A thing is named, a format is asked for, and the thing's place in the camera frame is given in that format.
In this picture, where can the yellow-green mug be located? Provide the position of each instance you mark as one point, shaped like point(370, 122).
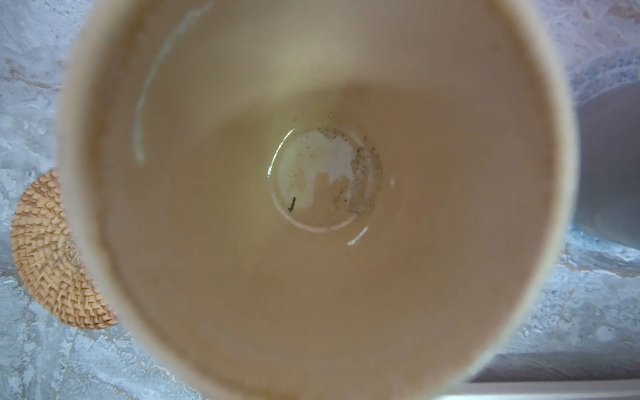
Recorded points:
point(318, 199)

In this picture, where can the woven tan coaster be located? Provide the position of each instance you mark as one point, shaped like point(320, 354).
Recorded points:
point(48, 262)

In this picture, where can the dark grey mug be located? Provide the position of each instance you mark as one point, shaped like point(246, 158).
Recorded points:
point(608, 199)

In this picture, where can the blue grey round coaster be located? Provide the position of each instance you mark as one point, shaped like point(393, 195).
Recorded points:
point(585, 252)

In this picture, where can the beige serving tray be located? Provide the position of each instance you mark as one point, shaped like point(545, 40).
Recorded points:
point(606, 389)

